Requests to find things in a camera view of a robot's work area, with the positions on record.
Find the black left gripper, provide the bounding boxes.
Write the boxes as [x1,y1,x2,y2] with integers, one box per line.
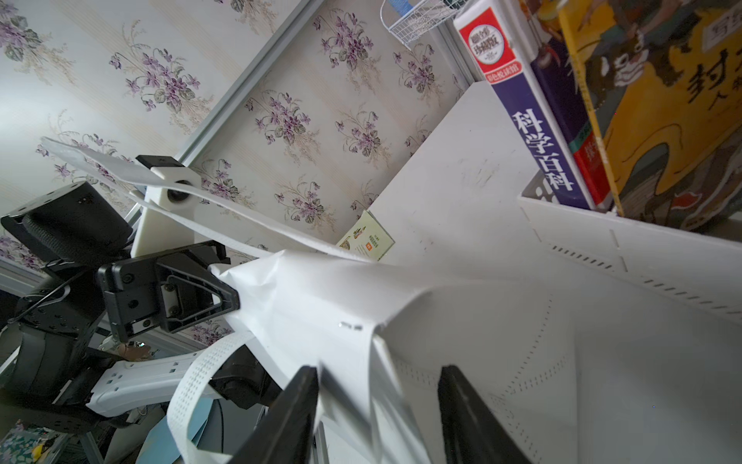
[97,241,240,342]

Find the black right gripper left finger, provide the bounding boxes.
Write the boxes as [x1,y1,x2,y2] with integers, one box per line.
[228,365,319,464]

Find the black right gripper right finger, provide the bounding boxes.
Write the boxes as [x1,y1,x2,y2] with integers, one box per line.
[438,365,531,464]

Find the white insulated delivery bag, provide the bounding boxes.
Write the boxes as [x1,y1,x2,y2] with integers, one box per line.
[37,137,742,464]

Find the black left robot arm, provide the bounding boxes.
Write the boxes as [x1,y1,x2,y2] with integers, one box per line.
[1,182,239,398]

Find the green history picture book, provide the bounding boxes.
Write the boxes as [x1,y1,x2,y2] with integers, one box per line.
[337,211,395,261]

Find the white plastic file organizer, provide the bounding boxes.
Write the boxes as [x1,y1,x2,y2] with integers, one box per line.
[518,195,741,326]

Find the science encyclopedia book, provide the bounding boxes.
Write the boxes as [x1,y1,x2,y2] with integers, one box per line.
[454,0,613,212]

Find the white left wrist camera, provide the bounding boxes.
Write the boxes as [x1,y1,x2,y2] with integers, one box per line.
[129,154,204,259]

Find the white wire wall basket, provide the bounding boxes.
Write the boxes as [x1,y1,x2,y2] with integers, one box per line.
[379,0,468,50]

